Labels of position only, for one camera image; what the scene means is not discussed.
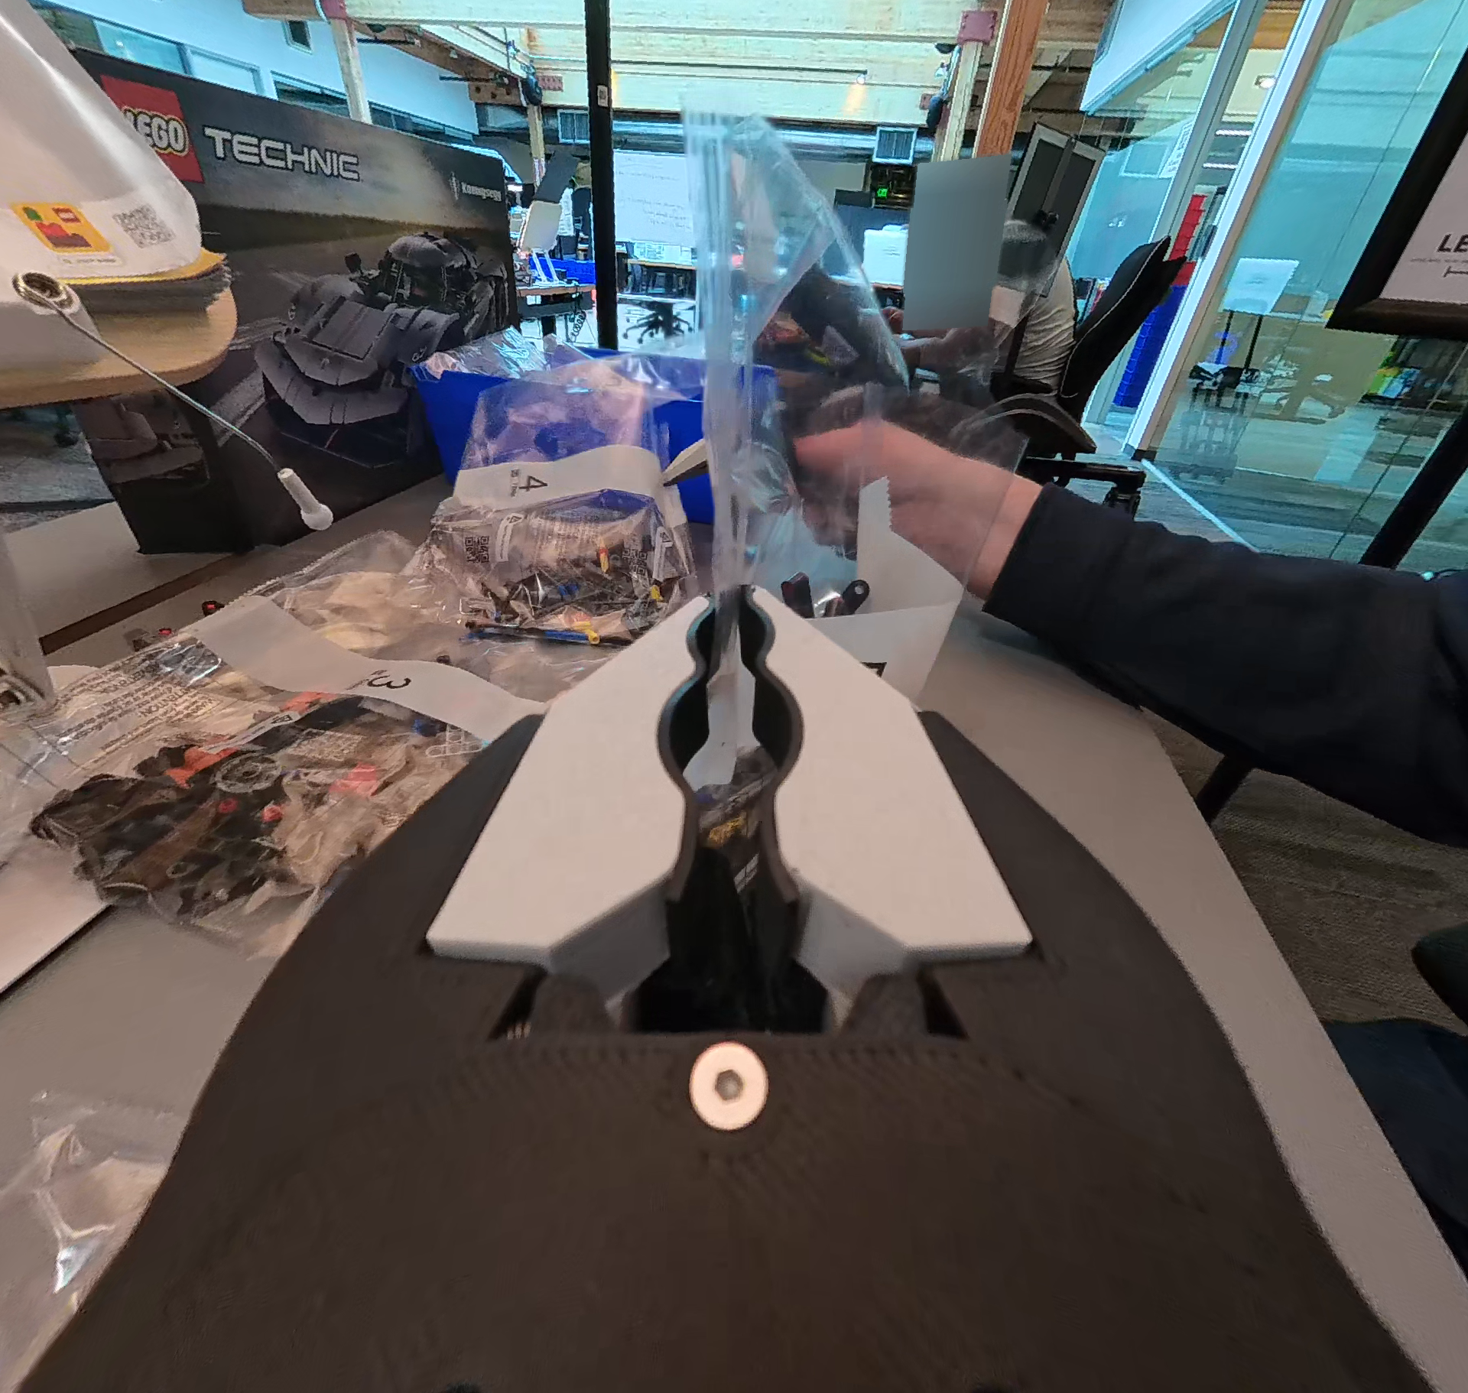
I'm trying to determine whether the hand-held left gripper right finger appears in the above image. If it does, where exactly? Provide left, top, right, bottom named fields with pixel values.
left=745, top=588, right=1034, bottom=1032

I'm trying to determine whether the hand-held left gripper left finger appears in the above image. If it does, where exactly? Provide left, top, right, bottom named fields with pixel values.
left=426, top=593, right=755, bottom=1032

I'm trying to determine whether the clear plastic lego parts bag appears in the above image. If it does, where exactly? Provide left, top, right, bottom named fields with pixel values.
left=416, top=352, right=703, bottom=645
left=680, top=83, right=1035, bottom=879
left=0, top=1086, right=193, bottom=1384
left=26, top=530, right=554, bottom=960
left=405, top=324, right=577, bottom=388

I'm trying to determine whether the person's right forearm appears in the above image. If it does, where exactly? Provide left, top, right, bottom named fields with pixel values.
left=985, top=481, right=1468, bottom=845

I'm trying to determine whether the black lego set box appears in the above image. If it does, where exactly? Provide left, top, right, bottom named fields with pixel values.
left=72, top=42, right=519, bottom=557

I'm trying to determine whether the lego instruction booklet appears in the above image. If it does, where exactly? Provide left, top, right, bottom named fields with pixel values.
left=0, top=0, right=233, bottom=370

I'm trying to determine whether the person's right hand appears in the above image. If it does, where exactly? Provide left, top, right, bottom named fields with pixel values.
left=795, top=421, right=1045, bottom=603

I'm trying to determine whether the blue plastic bin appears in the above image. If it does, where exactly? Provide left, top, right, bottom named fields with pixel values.
left=408, top=344, right=783, bottom=530

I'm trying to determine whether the whiteboard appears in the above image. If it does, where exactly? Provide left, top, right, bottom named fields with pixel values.
left=611, top=145, right=698, bottom=255

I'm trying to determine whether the black monitor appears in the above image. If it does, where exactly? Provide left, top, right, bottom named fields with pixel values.
left=1007, top=119, right=1111, bottom=262

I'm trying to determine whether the black chair back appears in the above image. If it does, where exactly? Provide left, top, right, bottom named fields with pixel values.
left=1053, top=232, right=1191, bottom=462

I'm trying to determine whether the black pole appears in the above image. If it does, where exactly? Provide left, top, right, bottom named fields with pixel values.
left=577, top=0, right=629, bottom=353

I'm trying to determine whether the framed fiducial marker sign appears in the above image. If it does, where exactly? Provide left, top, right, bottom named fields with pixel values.
left=1322, top=72, right=1468, bottom=344

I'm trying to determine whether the wooden post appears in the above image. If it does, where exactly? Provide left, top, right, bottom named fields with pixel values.
left=967, top=0, right=1070, bottom=163

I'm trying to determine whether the metal page holder wire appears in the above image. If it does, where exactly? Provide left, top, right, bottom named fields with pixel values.
left=11, top=271, right=336, bottom=532

